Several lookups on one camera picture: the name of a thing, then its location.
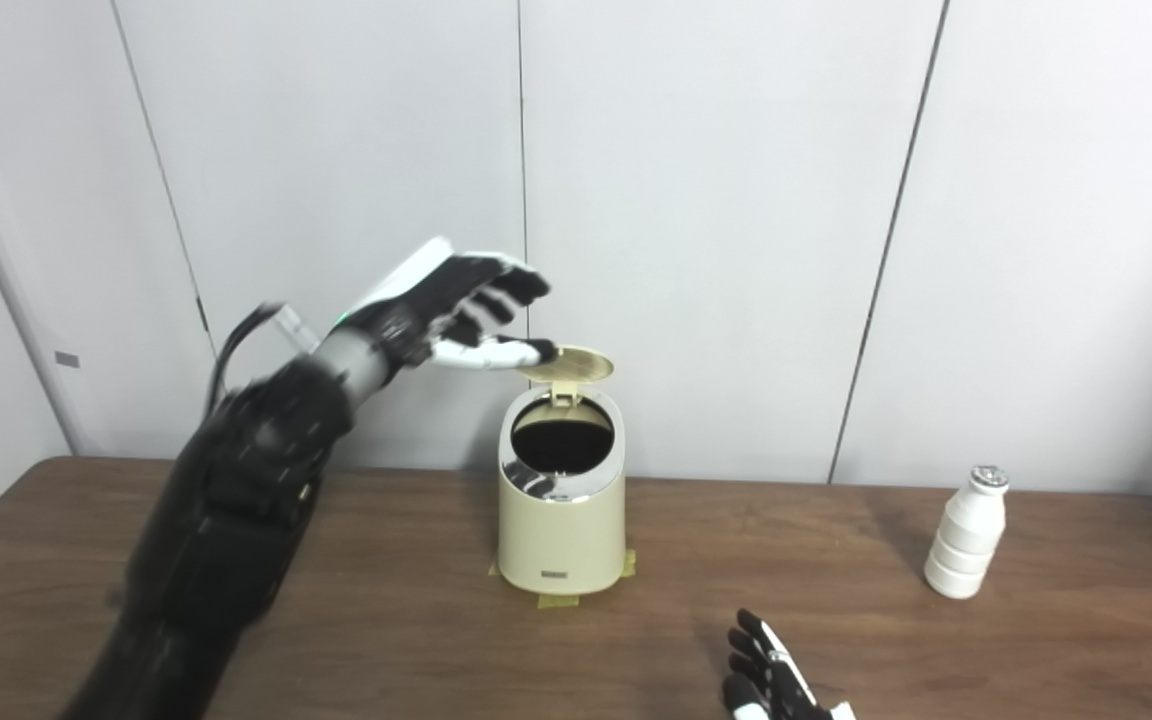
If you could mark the small white plastic bottle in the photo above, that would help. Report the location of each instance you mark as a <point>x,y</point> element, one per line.
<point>966,540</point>

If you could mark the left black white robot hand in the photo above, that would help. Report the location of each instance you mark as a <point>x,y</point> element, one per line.
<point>426,300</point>

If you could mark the grey wall label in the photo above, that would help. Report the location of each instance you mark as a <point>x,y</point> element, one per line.
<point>66,359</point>

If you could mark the wide yellow tape piece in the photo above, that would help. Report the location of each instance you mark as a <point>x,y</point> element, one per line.
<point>558,602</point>

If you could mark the cream-colored lidded bin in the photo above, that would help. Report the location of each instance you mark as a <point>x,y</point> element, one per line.
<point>561,540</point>

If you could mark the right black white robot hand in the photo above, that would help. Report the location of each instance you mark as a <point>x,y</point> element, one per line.
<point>776,690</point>

